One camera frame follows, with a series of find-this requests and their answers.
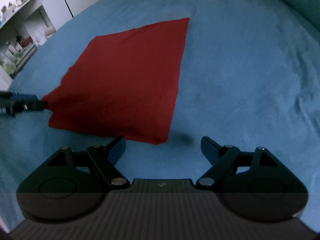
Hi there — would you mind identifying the blue bed sheet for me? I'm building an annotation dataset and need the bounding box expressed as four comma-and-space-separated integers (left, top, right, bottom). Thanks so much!
10, 0, 319, 231

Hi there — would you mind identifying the red small cloth garment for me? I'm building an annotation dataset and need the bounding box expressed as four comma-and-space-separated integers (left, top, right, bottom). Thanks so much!
43, 18, 189, 145

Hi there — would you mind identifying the white shelf unit with items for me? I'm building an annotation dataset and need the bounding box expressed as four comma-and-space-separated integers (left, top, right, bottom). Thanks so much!
1, 0, 73, 79

